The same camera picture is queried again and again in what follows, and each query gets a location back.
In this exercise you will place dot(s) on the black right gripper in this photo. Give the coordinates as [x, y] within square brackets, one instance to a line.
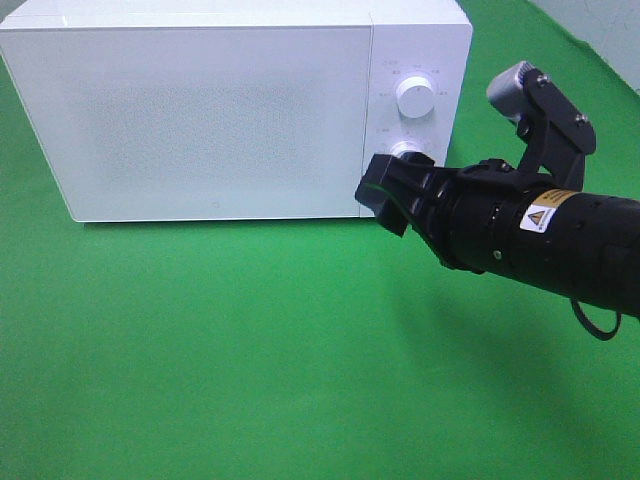
[462, 214]

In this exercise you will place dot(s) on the white microwave knob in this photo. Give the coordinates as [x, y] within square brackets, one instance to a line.
[415, 96]
[403, 146]

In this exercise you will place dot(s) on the white microwave door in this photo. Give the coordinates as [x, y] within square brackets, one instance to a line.
[197, 123]

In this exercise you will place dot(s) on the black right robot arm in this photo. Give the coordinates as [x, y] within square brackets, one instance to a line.
[579, 245]

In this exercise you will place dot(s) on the white microwave oven body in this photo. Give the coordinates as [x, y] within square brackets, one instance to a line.
[407, 38]

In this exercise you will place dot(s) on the green table cloth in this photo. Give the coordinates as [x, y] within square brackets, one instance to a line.
[322, 349]

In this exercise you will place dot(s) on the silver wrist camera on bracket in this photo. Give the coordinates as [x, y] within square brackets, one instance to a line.
[557, 135]

